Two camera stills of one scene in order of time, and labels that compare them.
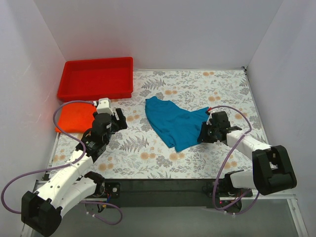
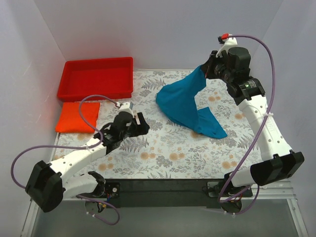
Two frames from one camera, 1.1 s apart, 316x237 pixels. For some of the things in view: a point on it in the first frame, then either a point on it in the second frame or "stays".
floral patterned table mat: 139,151 stays
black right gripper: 208,132 -> 212,68
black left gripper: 118,118 -> 138,122
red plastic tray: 94,79 stays
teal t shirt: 178,128 -> 177,101
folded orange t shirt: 75,117 stays
